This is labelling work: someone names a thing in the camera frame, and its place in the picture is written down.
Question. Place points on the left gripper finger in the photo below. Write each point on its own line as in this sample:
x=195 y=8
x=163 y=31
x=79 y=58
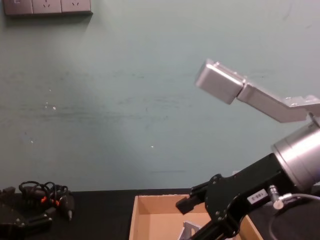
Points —
x=6 y=191
x=40 y=223

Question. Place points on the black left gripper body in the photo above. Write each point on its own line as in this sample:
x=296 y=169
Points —
x=10 y=215

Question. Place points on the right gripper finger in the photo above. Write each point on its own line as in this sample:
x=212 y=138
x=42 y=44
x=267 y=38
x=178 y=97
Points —
x=187 y=205
x=212 y=232

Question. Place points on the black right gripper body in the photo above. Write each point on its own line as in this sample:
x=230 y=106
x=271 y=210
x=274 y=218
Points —
x=250 y=182

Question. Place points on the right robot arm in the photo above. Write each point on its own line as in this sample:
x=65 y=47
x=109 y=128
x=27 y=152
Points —
x=300 y=155

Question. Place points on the small white three-armed plastic piece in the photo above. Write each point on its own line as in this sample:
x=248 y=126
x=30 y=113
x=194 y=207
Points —
x=188 y=227

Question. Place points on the shallow brown cardboard tray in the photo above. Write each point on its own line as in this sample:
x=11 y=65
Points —
x=155 y=225

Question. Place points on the black table cloth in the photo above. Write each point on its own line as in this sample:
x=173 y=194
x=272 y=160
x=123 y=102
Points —
x=100 y=215

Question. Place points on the grey wall switch plate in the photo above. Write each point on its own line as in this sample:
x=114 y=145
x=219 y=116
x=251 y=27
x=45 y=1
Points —
x=17 y=6

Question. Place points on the grey wall socket plate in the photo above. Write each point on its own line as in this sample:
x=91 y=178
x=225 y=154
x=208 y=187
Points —
x=47 y=5
x=76 y=5

